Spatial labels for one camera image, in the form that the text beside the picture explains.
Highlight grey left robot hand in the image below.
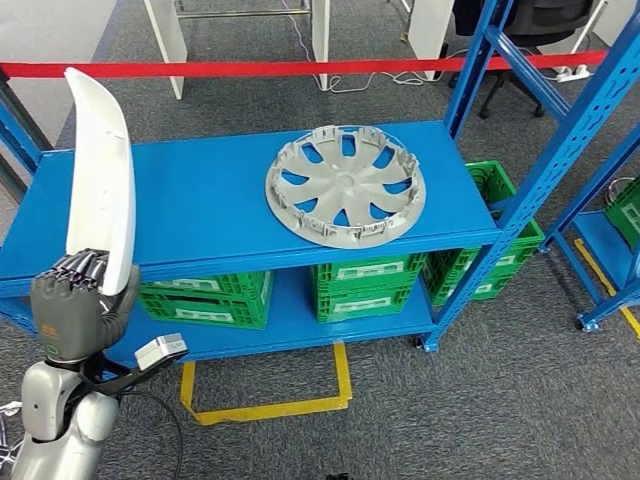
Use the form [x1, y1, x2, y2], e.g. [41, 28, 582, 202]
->
[29, 248, 142, 364]

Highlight white curved plastic part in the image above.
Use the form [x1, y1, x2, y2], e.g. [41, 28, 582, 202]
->
[63, 66, 137, 297]

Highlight blue metal shelf rack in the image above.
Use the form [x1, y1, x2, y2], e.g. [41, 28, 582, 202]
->
[542, 119, 640, 334]
[0, 0, 640, 356]

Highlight green plastic crate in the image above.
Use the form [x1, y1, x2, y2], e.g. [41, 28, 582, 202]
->
[604, 175, 640, 252]
[433, 268, 503, 308]
[139, 291, 271, 331]
[140, 270, 275, 309]
[315, 284, 414, 325]
[425, 160, 546, 289]
[310, 253, 429, 294]

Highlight yellow floor tape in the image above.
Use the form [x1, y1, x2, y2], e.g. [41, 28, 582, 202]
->
[180, 342, 353, 427]
[574, 238, 640, 339]

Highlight white table leg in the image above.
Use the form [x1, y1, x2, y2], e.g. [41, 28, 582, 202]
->
[143, 0, 189, 101]
[310, 0, 331, 92]
[407, 0, 456, 81]

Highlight red barrier belt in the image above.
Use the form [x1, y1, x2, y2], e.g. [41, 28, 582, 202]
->
[0, 50, 608, 80]

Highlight silver wheel hubcap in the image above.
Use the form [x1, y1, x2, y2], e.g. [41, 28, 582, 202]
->
[264, 124, 427, 251]

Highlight black office chair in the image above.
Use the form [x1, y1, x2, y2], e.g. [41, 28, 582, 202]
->
[452, 0, 596, 121]

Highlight white power strip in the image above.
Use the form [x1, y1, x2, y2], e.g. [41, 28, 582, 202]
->
[556, 64, 591, 83]

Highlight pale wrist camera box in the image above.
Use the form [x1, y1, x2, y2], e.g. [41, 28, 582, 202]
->
[134, 333, 189, 372]

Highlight black camera cable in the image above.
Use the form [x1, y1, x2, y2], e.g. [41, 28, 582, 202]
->
[119, 390, 185, 480]

